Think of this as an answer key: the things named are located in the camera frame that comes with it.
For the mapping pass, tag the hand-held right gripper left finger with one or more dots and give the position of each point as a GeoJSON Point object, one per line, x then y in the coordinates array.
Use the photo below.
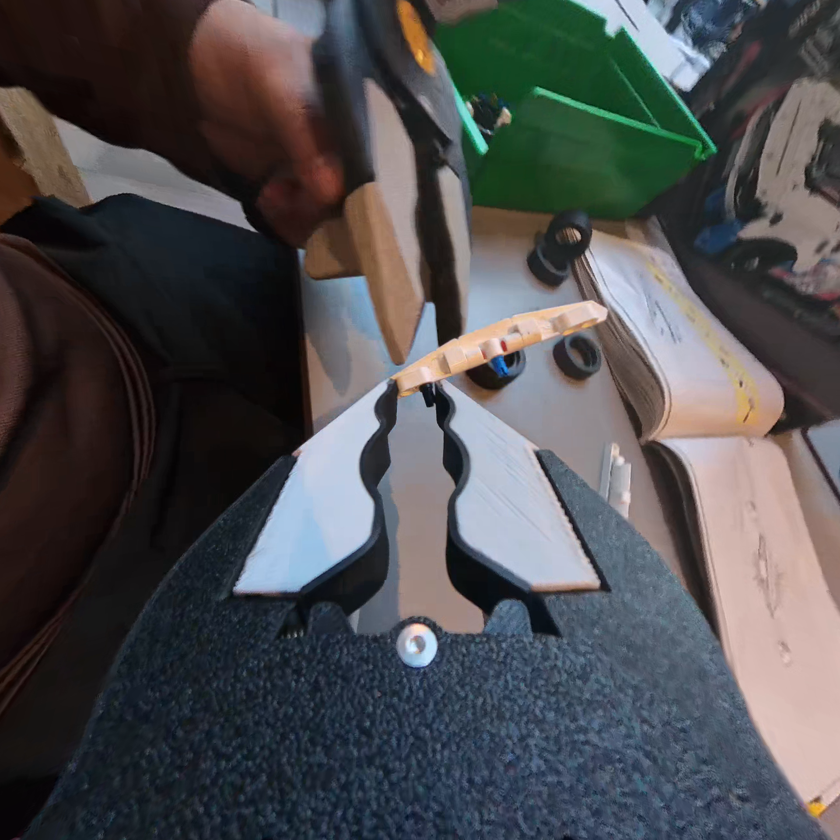
{"type": "Point", "coordinates": [308, 525]}

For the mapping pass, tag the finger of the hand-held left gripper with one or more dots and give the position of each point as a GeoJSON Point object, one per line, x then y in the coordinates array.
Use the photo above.
{"type": "Point", "coordinates": [387, 262]}
{"type": "Point", "coordinates": [461, 249]}

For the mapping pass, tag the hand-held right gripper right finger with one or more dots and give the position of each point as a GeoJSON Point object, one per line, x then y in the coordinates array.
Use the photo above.
{"type": "Point", "coordinates": [518, 518]}

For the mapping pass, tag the long white pointed panel piece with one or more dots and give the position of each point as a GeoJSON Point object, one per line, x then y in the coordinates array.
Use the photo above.
{"type": "Point", "coordinates": [459, 354]}

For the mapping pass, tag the small blue connector pin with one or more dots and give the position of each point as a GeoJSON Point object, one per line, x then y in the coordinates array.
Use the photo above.
{"type": "Point", "coordinates": [501, 364]}

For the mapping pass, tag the black rubber toy tyre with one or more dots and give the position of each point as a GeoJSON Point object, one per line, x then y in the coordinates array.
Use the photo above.
{"type": "Point", "coordinates": [541, 272]}
{"type": "Point", "coordinates": [584, 229]}
{"type": "Point", "coordinates": [479, 379]}
{"type": "Point", "coordinates": [559, 359]}

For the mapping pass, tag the small black connector pin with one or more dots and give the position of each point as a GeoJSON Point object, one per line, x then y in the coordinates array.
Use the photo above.
{"type": "Point", "coordinates": [428, 394]}

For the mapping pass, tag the person's left forearm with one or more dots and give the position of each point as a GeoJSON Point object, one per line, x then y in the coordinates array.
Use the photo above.
{"type": "Point", "coordinates": [98, 39]}

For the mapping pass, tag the person's left hand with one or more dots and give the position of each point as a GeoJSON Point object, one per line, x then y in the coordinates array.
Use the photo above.
{"type": "Point", "coordinates": [262, 118]}

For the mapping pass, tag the white beam with cylinders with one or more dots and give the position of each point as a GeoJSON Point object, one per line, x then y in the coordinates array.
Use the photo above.
{"type": "Point", "coordinates": [620, 479]}

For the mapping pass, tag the green plastic bin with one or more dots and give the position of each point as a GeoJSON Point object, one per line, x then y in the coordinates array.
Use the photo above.
{"type": "Point", "coordinates": [558, 170]}

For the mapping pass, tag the heap of small toy parts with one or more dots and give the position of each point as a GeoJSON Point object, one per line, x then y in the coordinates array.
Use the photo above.
{"type": "Point", "coordinates": [485, 108]}

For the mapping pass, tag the person's black garment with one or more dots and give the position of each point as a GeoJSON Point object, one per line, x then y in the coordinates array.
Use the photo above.
{"type": "Point", "coordinates": [197, 295]}

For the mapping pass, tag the open instruction booklet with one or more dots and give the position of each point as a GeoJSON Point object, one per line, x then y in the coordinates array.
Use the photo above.
{"type": "Point", "coordinates": [689, 341]}

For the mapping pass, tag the person's brown-shirted torso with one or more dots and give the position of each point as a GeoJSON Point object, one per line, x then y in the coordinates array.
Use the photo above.
{"type": "Point", "coordinates": [52, 426]}

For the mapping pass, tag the white wood-edged table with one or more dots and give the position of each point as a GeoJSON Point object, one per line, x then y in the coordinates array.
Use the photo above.
{"type": "Point", "coordinates": [643, 26]}

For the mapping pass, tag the toy car set box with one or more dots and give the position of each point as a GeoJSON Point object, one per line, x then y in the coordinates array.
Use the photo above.
{"type": "Point", "coordinates": [787, 164]}

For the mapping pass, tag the wooden bench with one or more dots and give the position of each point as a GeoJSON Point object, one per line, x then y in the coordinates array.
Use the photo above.
{"type": "Point", "coordinates": [33, 151]}

